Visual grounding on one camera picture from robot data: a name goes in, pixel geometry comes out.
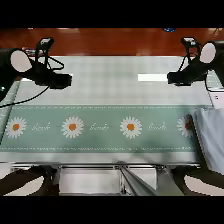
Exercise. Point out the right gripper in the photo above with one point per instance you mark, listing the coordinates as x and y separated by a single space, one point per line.
180 78

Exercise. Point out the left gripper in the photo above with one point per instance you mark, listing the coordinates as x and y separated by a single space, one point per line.
60 81

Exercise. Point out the pale blue shirt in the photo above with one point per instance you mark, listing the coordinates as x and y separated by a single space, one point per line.
211 133

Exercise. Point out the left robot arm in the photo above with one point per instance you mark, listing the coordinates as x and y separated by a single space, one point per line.
7 68

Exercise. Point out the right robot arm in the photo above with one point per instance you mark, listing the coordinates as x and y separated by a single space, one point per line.
218 65

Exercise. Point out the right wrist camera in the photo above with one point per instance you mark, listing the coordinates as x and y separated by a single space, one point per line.
189 45

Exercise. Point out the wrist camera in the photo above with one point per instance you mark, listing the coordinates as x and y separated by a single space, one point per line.
189 45
44 45

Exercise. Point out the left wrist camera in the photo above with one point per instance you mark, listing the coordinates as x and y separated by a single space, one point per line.
44 45

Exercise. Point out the silver frame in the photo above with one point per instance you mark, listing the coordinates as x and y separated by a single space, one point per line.
140 186

